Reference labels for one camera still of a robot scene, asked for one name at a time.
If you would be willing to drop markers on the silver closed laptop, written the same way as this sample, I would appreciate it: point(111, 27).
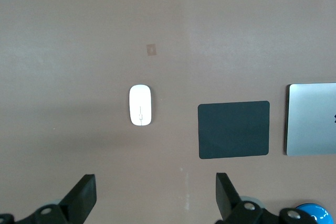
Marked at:
point(309, 119)

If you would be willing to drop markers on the white computer mouse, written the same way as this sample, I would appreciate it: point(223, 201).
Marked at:
point(141, 104)

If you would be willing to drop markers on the black mouse pad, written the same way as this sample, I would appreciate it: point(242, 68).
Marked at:
point(233, 129)

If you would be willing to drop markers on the blue desk lamp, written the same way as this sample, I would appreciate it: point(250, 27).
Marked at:
point(317, 214)

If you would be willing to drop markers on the brown tape patch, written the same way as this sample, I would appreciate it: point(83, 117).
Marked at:
point(151, 49)

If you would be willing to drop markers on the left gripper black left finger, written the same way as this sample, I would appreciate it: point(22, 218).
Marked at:
point(78, 200)

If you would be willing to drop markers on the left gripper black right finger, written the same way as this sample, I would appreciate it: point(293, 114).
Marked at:
point(228, 203)

